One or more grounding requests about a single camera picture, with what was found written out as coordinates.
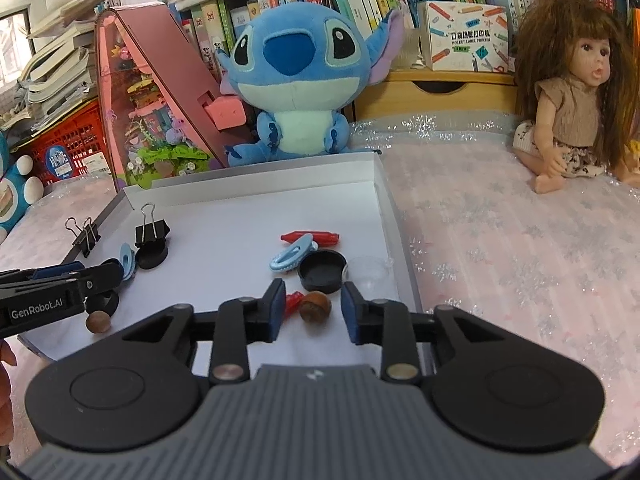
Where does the small binder clip on tray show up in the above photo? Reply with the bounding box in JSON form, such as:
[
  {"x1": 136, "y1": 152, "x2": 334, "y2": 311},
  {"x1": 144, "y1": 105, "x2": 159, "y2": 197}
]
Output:
[{"x1": 64, "y1": 217, "x2": 101, "y2": 258}]

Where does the brown-haired doll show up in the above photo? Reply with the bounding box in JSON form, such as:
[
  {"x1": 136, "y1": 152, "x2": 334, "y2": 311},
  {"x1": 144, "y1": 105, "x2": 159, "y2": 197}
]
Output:
[{"x1": 512, "y1": 0, "x2": 639, "y2": 194}]

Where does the large black binder clip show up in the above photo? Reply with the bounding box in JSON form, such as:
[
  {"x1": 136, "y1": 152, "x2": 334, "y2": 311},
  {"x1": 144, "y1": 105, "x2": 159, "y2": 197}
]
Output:
[{"x1": 134, "y1": 203, "x2": 170, "y2": 249}]

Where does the clear plastic dome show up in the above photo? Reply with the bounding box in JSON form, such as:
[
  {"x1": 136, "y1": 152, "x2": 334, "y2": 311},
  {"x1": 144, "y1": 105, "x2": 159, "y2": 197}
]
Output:
[{"x1": 343, "y1": 256, "x2": 394, "y2": 300}]

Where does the person's left hand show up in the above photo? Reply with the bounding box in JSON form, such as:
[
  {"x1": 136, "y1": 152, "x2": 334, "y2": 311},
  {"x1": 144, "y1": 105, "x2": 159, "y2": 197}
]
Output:
[{"x1": 0, "y1": 340, "x2": 17, "y2": 446}]

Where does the Stitch plush toy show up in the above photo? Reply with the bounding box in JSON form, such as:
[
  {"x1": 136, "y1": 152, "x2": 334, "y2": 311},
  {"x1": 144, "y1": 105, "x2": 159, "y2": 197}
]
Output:
[{"x1": 216, "y1": 2, "x2": 405, "y2": 167}]

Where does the pink triangular diorama house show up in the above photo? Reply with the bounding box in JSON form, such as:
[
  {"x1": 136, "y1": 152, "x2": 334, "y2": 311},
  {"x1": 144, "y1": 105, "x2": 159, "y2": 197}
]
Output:
[{"x1": 94, "y1": 2, "x2": 253, "y2": 188}]

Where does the wooden drawer box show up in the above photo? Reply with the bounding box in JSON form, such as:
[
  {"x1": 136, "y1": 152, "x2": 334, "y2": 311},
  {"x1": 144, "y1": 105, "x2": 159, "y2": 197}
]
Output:
[{"x1": 345, "y1": 68, "x2": 516, "y2": 120}]

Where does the red plastic peg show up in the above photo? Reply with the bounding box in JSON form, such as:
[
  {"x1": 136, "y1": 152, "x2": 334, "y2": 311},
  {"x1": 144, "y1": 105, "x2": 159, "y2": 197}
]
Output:
[
  {"x1": 284, "y1": 292, "x2": 305, "y2": 318},
  {"x1": 280, "y1": 230, "x2": 340, "y2": 247}
]

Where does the red plastic crate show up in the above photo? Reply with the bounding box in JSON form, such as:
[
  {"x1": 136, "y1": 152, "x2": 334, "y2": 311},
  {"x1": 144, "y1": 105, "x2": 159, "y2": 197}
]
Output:
[{"x1": 12, "y1": 99, "x2": 111, "y2": 186}]

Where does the Doraemon plush toy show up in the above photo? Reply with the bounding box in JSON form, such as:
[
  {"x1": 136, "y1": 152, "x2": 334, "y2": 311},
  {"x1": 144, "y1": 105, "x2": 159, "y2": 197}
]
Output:
[{"x1": 0, "y1": 134, "x2": 43, "y2": 242}]

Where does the blue hair clip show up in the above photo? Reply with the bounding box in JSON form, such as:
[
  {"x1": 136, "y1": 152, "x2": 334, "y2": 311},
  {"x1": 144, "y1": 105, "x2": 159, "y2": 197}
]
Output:
[
  {"x1": 119, "y1": 243, "x2": 137, "y2": 282},
  {"x1": 269, "y1": 235, "x2": 318, "y2": 273}
]

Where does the grey cardboard tray box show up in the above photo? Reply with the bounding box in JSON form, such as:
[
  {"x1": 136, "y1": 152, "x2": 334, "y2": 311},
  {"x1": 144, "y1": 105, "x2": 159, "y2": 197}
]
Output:
[{"x1": 19, "y1": 149, "x2": 424, "y2": 376}]

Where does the white label printer box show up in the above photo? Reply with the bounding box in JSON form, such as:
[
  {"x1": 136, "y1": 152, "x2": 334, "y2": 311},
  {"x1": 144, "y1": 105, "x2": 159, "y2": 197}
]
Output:
[{"x1": 418, "y1": 1, "x2": 510, "y2": 74}]

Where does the stack of books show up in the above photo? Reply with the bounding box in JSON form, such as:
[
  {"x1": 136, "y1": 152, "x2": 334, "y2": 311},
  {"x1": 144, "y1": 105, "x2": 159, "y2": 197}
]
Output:
[{"x1": 1, "y1": 0, "x2": 106, "y2": 134}]

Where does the small black round cap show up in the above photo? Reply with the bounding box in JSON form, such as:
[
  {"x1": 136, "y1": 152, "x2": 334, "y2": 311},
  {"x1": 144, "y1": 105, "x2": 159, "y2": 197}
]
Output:
[{"x1": 297, "y1": 249, "x2": 347, "y2": 295}]

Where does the brown nut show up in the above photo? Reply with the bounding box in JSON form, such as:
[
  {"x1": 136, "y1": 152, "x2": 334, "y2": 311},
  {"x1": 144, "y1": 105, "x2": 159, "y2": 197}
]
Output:
[
  {"x1": 298, "y1": 292, "x2": 332, "y2": 325},
  {"x1": 86, "y1": 310, "x2": 112, "y2": 334}
]

